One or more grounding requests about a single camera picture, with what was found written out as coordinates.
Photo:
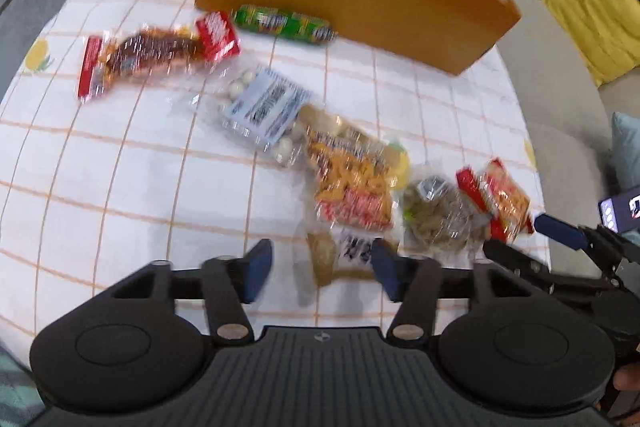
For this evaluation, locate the clear packet olive contents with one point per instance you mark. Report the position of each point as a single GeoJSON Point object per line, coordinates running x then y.
{"type": "Point", "coordinates": [440, 212]}

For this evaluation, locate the light blue pillow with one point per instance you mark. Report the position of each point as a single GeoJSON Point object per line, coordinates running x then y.
{"type": "Point", "coordinates": [629, 152]}

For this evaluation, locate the brown snack packet white label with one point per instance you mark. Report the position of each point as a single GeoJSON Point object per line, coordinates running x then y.
{"type": "Point", "coordinates": [330, 257]}

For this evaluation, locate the red-brown meat snack packet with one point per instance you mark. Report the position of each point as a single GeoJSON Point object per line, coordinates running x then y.
{"type": "Point", "coordinates": [145, 52]}

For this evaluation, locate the green snack packet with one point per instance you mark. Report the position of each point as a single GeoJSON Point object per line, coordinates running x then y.
{"type": "Point", "coordinates": [280, 24]}

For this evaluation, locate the teal patterned blanket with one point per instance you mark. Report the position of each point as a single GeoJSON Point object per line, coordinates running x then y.
{"type": "Point", "coordinates": [15, 387]}

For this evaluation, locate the printed checked tablecloth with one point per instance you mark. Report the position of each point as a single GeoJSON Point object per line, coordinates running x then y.
{"type": "Point", "coordinates": [125, 187]}

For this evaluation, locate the person's right hand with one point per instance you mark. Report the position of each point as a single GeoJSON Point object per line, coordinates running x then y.
{"type": "Point", "coordinates": [627, 379]}

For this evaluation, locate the yellow pillow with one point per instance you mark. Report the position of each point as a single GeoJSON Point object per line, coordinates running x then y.
{"type": "Point", "coordinates": [600, 17]}

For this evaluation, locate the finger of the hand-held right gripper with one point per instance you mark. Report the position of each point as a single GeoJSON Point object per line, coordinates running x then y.
{"type": "Point", "coordinates": [515, 259]}
{"type": "Point", "coordinates": [557, 229]}

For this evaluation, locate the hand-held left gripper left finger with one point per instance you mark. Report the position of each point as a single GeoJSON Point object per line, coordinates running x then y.
{"type": "Point", "coordinates": [257, 269]}

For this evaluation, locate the clear packet of white balls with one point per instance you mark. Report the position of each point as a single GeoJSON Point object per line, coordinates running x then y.
{"type": "Point", "coordinates": [265, 104]}

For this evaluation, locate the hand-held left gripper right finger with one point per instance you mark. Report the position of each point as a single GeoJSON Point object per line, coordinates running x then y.
{"type": "Point", "coordinates": [385, 267]}

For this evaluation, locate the orange stick snack packet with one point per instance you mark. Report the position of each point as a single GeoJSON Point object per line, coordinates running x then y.
{"type": "Point", "coordinates": [505, 202]}

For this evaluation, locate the red cartoon snack packet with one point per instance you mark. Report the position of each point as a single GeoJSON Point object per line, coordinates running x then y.
{"type": "Point", "coordinates": [350, 177]}

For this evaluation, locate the smartphone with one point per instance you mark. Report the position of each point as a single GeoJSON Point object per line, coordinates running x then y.
{"type": "Point", "coordinates": [617, 209]}

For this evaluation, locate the beige sofa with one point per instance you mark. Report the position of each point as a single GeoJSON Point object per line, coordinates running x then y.
{"type": "Point", "coordinates": [565, 107]}

